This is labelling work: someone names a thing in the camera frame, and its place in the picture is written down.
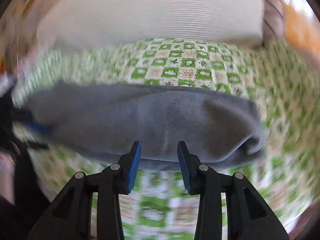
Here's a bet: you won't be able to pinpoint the green checked printed blanket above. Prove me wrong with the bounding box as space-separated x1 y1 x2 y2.
11 37 318 240

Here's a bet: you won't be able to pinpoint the purple striped pillow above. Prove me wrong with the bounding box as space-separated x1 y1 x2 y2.
261 0 287 45

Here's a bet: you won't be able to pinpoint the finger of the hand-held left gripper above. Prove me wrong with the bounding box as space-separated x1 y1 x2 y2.
11 107 53 133
26 140 50 150

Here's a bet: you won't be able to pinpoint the grey fleece pants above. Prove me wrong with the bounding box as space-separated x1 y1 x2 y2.
26 80 269 172

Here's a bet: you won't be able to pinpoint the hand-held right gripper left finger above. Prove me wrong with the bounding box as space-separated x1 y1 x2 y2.
27 141 142 240

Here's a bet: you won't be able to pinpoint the striped white bolster pillow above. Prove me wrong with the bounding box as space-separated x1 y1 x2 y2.
36 0 265 49

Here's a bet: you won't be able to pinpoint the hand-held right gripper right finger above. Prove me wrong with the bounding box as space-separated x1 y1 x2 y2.
177 141 290 240

